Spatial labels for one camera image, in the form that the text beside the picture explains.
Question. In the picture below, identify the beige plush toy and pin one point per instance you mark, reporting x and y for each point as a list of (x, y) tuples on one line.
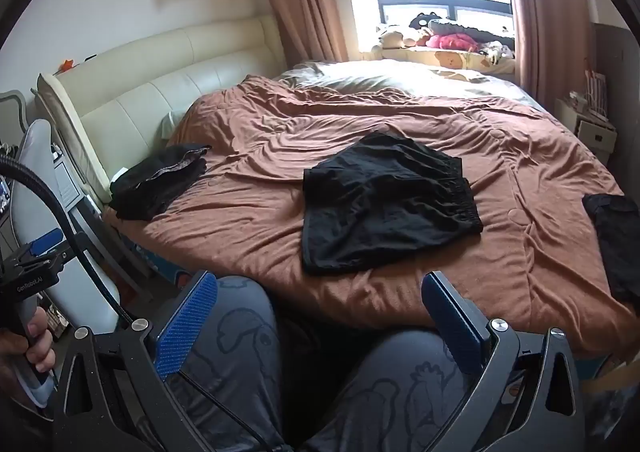
[(395, 36)]

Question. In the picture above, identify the person's left hand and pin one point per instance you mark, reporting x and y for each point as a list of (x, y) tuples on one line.
[(30, 349)]

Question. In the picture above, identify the person's grey printed trousers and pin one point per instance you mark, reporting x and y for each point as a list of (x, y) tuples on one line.
[(245, 332)]

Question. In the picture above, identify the rack of small items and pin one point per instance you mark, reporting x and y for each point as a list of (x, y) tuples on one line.
[(597, 91)]

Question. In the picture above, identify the grey long plush toy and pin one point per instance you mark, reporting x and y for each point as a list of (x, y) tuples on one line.
[(475, 29)]

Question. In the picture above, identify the pale green pillow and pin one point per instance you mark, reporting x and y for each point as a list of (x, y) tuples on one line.
[(172, 124)]

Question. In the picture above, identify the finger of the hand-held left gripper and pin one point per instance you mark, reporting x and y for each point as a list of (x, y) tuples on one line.
[(46, 242)]

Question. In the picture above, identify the ornate grey dresser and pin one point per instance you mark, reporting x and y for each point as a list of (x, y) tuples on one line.
[(12, 121)]

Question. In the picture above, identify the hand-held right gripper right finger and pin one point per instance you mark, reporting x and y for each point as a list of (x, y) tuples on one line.
[(452, 327)]

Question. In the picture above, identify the bear print cushion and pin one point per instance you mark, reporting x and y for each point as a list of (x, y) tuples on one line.
[(450, 59)]

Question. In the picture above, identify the brown blanket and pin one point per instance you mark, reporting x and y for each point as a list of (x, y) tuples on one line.
[(350, 116)]

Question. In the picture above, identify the black cat plush toy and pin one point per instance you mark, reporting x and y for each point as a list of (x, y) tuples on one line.
[(425, 20)]

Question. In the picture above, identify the small orange toy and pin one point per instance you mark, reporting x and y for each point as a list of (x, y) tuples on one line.
[(66, 64)]

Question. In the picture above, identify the red plush toy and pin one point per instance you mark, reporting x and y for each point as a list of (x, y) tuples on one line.
[(452, 41)]

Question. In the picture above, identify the white bedside items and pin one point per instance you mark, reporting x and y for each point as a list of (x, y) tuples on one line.
[(592, 131)]

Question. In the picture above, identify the dark wooden wardrobe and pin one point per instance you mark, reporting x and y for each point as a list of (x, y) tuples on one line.
[(612, 61)]

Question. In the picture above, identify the light grey panel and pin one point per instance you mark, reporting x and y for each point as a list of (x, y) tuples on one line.
[(35, 171)]

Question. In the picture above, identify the blue printed sheet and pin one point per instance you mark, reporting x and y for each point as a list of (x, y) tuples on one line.
[(155, 257)]

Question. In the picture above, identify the black pants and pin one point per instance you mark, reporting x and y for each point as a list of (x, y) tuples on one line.
[(385, 202)]

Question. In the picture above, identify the pile of black clothes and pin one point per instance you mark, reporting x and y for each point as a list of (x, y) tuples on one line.
[(155, 182)]

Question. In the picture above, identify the black folded cloth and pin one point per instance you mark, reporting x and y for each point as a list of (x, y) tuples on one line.
[(615, 242)]

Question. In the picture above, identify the cream padded headboard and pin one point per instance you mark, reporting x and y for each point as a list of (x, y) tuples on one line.
[(165, 76)]

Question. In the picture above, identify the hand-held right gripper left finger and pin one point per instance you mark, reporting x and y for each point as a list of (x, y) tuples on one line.
[(187, 327)]

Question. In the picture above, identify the white duvet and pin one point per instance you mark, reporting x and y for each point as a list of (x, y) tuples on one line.
[(400, 74)]

